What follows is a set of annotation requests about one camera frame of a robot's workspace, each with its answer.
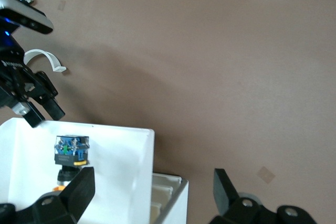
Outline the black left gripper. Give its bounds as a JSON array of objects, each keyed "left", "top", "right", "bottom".
[{"left": 0, "top": 23, "right": 66, "bottom": 129}]

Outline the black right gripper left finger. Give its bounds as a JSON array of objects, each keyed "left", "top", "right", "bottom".
[{"left": 0, "top": 166, "right": 96, "bottom": 224}]

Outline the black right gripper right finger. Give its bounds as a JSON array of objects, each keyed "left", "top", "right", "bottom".
[{"left": 209, "top": 168, "right": 317, "bottom": 224}]

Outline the white plastic bin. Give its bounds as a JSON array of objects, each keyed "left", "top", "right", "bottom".
[{"left": 0, "top": 118, "right": 155, "bottom": 224}]

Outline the white drawer cabinet shell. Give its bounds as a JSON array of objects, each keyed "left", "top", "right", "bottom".
[{"left": 150, "top": 173, "right": 190, "bottom": 224}]

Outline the white plain drawer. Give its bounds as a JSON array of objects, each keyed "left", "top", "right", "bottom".
[
  {"left": 150, "top": 201, "right": 163, "bottom": 224},
  {"left": 152, "top": 174, "right": 182, "bottom": 191},
  {"left": 151, "top": 185, "right": 174, "bottom": 205}
]

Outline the white curved plastic clip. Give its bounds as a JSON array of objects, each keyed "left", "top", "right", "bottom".
[{"left": 23, "top": 48, "right": 67, "bottom": 73}]

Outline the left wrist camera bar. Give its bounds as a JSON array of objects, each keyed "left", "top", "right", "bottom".
[{"left": 0, "top": 0, "right": 54, "bottom": 35}]

